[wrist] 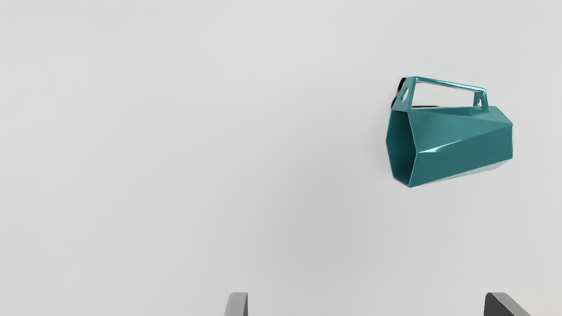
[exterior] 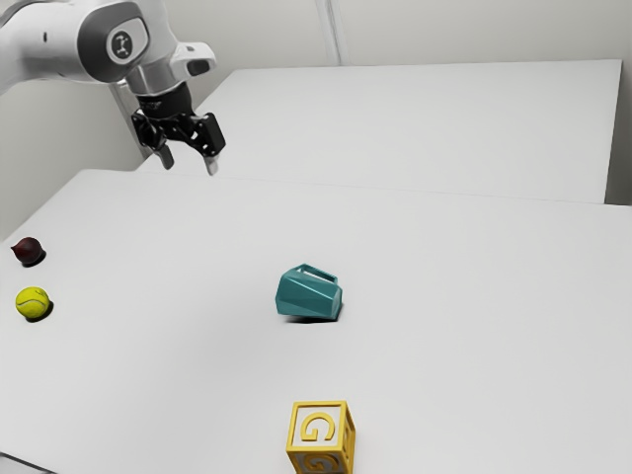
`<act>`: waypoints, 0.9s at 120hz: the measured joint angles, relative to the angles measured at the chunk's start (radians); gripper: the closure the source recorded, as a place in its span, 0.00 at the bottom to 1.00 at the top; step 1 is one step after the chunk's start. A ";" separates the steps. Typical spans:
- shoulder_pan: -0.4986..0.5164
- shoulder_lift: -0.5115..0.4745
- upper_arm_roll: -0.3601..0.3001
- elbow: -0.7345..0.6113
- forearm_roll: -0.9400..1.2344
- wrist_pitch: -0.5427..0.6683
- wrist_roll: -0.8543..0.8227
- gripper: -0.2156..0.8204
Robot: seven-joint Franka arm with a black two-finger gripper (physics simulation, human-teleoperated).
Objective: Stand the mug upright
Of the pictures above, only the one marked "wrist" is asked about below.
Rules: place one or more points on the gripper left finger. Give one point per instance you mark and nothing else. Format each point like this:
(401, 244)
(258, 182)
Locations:
(237, 305)

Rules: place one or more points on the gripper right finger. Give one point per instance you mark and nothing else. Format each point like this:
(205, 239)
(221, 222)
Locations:
(500, 306)

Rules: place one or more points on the teal faceted mug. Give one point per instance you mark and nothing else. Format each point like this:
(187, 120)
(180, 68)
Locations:
(456, 140)

